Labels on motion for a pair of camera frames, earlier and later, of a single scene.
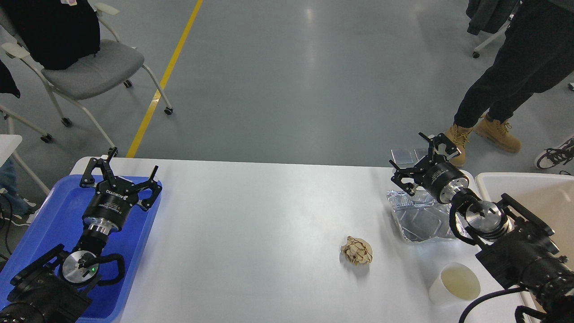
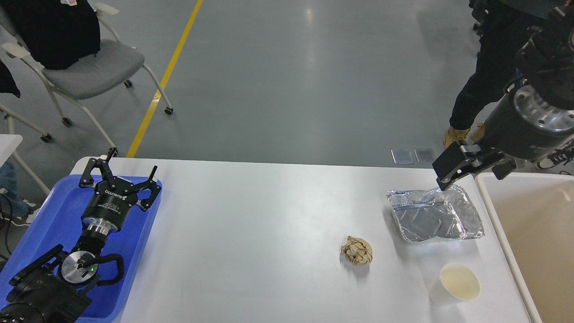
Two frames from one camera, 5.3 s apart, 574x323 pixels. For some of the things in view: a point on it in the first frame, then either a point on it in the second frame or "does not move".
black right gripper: [441, 179] → [524, 123]
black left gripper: [109, 204] does not move
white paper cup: [455, 283] does not move
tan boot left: [457, 136] does not move
